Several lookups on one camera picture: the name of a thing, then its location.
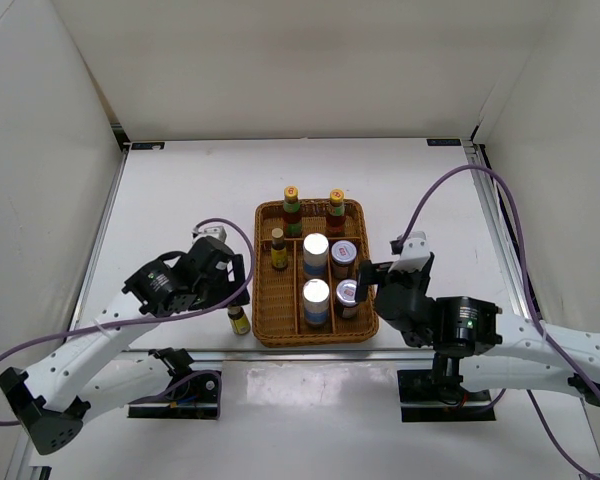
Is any aluminium frame rail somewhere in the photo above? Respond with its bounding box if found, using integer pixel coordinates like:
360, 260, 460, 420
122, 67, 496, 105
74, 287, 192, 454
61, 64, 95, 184
4, 122, 131, 480

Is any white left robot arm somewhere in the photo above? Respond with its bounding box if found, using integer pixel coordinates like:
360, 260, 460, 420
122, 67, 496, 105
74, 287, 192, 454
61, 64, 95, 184
0, 235, 249, 455

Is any dark jar white lid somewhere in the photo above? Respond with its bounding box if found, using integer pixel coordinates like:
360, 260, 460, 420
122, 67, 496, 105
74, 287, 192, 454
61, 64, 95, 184
331, 240, 357, 279
334, 279, 359, 319

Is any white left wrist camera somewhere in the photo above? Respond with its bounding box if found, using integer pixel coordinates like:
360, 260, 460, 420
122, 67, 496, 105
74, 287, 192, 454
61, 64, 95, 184
192, 225, 227, 244

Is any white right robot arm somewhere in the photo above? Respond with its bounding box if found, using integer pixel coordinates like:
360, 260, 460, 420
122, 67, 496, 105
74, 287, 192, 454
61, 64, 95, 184
356, 260, 600, 407

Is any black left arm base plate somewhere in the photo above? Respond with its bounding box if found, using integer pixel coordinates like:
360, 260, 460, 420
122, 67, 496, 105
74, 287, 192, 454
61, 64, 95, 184
127, 369, 222, 420

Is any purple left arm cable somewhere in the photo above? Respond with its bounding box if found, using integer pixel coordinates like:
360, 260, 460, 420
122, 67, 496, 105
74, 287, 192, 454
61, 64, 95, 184
0, 217, 256, 427

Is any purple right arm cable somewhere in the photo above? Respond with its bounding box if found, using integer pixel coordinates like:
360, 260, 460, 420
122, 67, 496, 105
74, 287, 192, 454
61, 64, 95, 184
392, 164, 600, 480

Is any red sauce bottle yellow cap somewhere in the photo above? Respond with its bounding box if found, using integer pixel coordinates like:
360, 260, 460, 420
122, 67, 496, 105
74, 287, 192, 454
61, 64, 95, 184
326, 189, 346, 236
282, 185, 302, 238

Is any small yellow bottle tan cap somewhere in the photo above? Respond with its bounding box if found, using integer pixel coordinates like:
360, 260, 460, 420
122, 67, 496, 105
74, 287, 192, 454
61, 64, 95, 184
227, 306, 251, 335
271, 228, 288, 270

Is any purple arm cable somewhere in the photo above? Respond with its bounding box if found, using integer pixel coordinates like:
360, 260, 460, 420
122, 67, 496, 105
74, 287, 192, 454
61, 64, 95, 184
0, 217, 256, 427
392, 164, 600, 480

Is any white spice jar silver lid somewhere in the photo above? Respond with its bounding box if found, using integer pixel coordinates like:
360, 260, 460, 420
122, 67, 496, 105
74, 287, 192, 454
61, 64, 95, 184
302, 279, 330, 327
302, 233, 329, 280

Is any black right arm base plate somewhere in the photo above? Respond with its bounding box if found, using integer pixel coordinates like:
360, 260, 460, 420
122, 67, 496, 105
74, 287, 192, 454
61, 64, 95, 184
397, 370, 496, 423

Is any brown wicker divided basket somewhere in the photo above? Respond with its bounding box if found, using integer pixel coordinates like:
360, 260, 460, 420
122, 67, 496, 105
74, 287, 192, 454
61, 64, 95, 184
252, 199, 379, 348

